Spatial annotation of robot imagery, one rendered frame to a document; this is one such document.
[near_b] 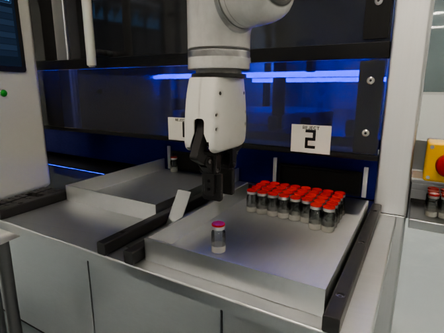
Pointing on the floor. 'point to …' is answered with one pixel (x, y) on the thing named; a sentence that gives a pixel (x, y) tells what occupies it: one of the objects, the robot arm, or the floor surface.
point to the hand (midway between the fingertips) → (219, 183)
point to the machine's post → (400, 132)
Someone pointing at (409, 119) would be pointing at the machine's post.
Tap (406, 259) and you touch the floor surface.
